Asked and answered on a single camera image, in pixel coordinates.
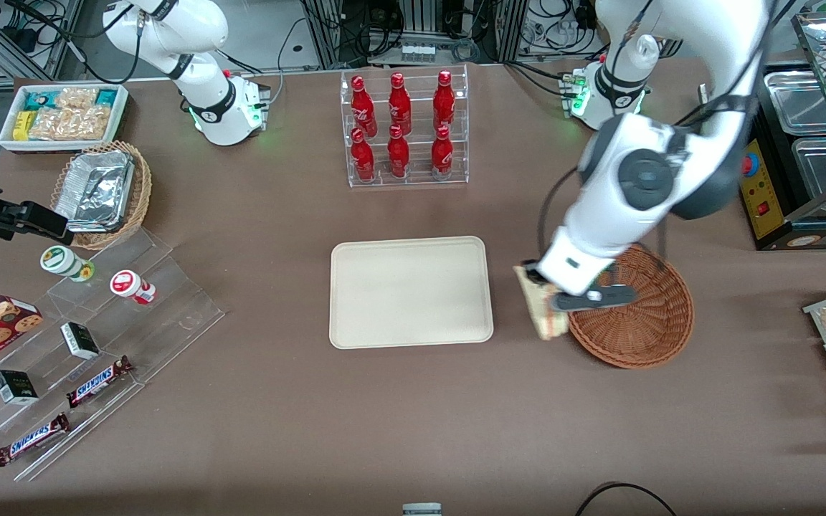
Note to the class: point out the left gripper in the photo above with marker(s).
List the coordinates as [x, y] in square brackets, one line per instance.
[533, 276]

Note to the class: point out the triangular sandwich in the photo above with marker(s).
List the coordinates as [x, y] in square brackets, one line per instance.
[553, 324]

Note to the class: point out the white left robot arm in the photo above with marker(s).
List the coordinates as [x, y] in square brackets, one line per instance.
[642, 179]

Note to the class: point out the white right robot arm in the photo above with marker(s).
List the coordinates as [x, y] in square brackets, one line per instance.
[221, 115]

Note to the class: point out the silver foil tray stack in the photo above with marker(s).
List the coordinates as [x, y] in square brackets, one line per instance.
[94, 190]

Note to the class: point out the light wicker basket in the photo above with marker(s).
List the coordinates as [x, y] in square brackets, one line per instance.
[142, 193]

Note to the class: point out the round brown wicker basket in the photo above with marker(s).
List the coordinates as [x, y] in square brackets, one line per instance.
[653, 330]

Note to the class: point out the cream rectangular tray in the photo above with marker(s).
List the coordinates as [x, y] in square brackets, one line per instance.
[411, 292]

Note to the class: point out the green lid yogurt cup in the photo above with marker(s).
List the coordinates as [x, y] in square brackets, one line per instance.
[62, 261]

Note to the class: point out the yellow snack pack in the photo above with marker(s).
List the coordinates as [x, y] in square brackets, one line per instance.
[22, 125]

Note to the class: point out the red lid yogurt cup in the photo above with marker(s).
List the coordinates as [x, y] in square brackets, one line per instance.
[127, 284]

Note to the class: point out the large clear cracker bag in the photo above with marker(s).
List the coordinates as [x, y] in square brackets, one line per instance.
[69, 123]

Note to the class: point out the small black carton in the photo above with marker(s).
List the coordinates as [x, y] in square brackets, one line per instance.
[80, 340]
[15, 387]

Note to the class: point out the teal snack pack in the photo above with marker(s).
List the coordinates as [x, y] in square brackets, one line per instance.
[105, 97]
[36, 100]

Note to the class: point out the small clear cracker bag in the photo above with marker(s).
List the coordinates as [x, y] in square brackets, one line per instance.
[76, 97]

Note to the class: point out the white rectangular snack box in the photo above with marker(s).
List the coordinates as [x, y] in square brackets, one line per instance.
[120, 118]

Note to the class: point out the clear acrylic stepped stand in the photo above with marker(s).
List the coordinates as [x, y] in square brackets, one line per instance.
[169, 315]

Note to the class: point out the red cola bottle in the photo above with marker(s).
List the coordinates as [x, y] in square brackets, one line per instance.
[363, 159]
[444, 100]
[442, 156]
[398, 156]
[399, 104]
[363, 107]

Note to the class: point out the snickers chocolate bar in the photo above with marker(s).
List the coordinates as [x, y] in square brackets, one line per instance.
[97, 382]
[31, 439]

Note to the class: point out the clear acrylic bottle rack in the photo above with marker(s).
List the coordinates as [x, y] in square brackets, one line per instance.
[420, 154]

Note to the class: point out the black hot food display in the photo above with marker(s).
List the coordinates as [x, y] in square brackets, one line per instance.
[779, 222]

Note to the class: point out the white power strip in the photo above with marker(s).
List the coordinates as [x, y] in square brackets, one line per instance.
[418, 52]

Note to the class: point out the grey device edge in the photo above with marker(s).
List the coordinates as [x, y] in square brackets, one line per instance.
[421, 509]

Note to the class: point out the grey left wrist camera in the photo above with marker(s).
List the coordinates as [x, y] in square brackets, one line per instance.
[603, 296]

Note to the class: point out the aluminium frame rack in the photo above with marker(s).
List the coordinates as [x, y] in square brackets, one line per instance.
[327, 32]

